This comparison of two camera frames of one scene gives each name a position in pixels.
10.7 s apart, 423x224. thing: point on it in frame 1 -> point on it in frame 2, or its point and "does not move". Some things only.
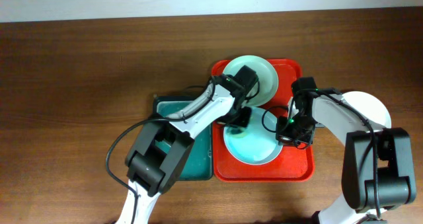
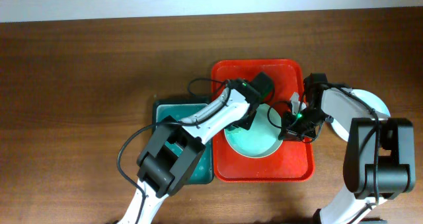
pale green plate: [268, 80] -> [262, 139]
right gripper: [283, 135] does not move
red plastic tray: [292, 164] does not move
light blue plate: [261, 146] -> [371, 100]
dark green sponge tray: [200, 165] does not move
